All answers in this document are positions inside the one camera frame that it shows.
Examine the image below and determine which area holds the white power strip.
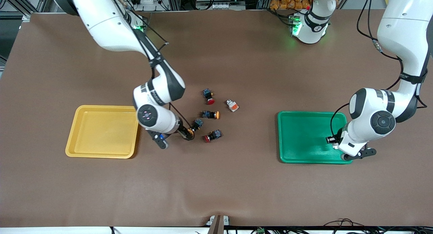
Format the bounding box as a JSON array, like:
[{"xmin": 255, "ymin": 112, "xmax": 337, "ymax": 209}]
[{"xmin": 195, "ymin": 2, "xmax": 238, "ymax": 10}]

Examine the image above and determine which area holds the red push button switch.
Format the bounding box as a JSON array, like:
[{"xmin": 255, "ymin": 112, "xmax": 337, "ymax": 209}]
[
  {"xmin": 204, "ymin": 129, "xmax": 223, "ymax": 143},
  {"xmin": 202, "ymin": 88, "xmax": 216, "ymax": 106}
]

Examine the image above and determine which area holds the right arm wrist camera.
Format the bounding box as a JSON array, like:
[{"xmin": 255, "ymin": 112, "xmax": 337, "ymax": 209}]
[{"xmin": 147, "ymin": 130, "xmax": 169, "ymax": 149}]

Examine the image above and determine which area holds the green plastic tray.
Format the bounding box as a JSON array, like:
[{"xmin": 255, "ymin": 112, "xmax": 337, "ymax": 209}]
[{"xmin": 277, "ymin": 111, "xmax": 354, "ymax": 165}]

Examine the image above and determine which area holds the yellow plastic tray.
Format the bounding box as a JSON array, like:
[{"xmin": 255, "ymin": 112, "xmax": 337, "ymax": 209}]
[{"xmin": 65, "ymin": 105, "xmax": 141, "ymax": 159}]

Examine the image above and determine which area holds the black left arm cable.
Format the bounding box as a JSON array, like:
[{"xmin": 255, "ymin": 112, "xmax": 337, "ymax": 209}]
[{"xmin": 330, "ymin": 0, "xmax": 428, "ymax": 140}]

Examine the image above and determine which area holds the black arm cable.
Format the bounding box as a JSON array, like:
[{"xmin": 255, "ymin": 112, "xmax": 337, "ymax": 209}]
[
  {"xmin": 330, "ymin": 0, "xmax": 428, "ymax": 140},
  {"xmin": 108, "ymin": 0, "xmax": 192, "ymax": 128}
]

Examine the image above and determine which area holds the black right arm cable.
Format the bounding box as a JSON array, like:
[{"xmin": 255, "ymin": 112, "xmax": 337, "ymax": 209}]
[{"xmin": 108, "ymin": 0, "xmax": 192, "ymax": 128}]

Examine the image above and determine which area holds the black cable bundle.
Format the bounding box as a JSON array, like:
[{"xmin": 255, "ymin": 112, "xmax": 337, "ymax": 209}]
[{"xmin": 321, "ymin": 218, "xmax": 433, "ymax": 234}]

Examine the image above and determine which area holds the aluminium frame profile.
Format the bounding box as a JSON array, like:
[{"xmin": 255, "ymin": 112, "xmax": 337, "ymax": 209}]
[{"xmin": 0, "ymin": 0, "xmax": 51, "ymax": 20}]

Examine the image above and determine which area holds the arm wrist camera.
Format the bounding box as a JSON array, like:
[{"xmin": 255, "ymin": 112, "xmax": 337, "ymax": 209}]
[
  {"xmin": 341, "ymin": 147, "xmax": 377, "ymax": 161},
  {"xmin": 147, "ymin": 130, "xmax": 169, "ymax": 149}
]

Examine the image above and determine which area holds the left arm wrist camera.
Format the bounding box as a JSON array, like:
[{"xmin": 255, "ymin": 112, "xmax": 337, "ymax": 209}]
[{"xmin": 341, "ymin": 147, "xmax": 377, "ymax": 161}]

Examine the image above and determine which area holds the orange packets pile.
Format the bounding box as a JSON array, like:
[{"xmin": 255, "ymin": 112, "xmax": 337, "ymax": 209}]
[{"xmin": 269, "ymin": 0, "xmax": 310, "ymax": 10}]

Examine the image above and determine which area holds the metal table edge bracket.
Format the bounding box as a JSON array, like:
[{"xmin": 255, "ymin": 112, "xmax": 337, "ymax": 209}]
[{"xmin": 207, "ymin": 215, "xmax": 230, "ymax": 234}]

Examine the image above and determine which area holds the brown table mat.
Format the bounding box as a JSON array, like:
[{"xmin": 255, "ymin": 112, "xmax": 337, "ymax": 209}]
[{"xmin": 0, "ymin": 9, "xmax": 433, "ymax": 228}]

